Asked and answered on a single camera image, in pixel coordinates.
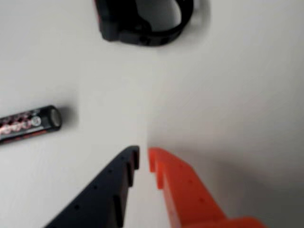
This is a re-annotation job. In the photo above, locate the navy gripper finger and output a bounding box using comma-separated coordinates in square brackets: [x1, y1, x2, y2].
[44, 145, 140, 228]

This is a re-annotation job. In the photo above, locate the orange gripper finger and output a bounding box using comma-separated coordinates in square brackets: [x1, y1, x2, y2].
[148, 147, 266, 228]

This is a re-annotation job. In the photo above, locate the black AAA battery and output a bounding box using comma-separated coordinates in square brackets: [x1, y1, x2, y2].
[0, 105, 63, 145]

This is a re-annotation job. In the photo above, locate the black plastic ring clamp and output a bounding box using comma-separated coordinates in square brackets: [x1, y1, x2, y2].
[94, 0, 195, 47]

